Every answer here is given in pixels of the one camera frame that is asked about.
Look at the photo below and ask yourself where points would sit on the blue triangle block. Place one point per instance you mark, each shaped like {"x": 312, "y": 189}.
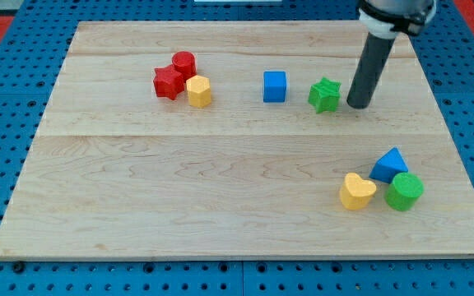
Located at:
{"x": 388, "y": 166}

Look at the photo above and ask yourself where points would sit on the yellow hexagon block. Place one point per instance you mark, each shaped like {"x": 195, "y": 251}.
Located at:
{"x": 199, "y": 91}

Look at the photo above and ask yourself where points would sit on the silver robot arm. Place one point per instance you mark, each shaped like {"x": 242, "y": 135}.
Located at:
{"x": 386, "y": 19}

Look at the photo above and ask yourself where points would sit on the light wooden board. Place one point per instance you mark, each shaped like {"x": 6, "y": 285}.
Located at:
{"x": 116, "y": 173}

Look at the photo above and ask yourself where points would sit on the green star block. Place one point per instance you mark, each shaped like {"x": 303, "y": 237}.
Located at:
{"x": 324, "y": 95}

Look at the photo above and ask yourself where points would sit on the blue cube block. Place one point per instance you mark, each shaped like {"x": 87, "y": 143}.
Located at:
{"x": 274, "y": 87}

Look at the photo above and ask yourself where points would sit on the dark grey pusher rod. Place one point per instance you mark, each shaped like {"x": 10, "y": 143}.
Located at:
{"x": 369, "y": 69}

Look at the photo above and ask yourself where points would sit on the red star block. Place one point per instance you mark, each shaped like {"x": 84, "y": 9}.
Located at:
{"x": 168, "y": 82}

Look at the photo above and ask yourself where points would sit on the red cylinder block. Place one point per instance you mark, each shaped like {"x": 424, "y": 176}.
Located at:
{"x": 185, "y": 63}

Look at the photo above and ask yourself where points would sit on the green cylinder block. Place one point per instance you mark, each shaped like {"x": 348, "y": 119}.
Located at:
{"x": 404, "y": 191}

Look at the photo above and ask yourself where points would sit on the yellow heart block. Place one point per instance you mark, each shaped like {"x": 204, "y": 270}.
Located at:
{"x": 356, "y": 192}

